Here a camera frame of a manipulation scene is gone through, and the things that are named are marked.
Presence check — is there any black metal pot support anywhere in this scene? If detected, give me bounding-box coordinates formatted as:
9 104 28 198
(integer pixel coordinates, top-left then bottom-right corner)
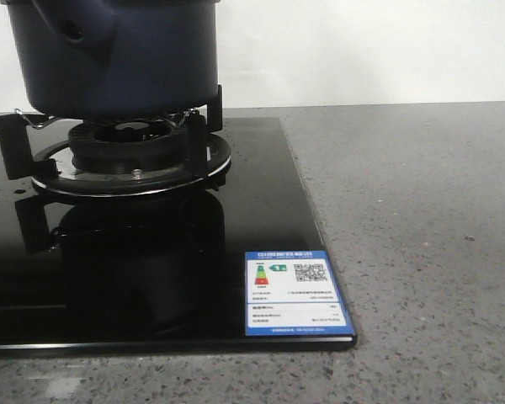
0 92 231 199

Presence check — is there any dark blue cooking pot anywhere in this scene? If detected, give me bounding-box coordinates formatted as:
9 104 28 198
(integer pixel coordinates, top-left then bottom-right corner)
6 1 218 120

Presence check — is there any blue energy label sticker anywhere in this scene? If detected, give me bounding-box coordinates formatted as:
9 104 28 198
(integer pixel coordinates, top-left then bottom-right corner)
245 250 354 337

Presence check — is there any black glass gas stove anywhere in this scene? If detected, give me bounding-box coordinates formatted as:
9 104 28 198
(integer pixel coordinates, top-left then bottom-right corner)
0 118 357 357

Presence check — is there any black burner head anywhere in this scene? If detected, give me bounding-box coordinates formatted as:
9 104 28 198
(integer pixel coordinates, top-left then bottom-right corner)
68 121 186 174

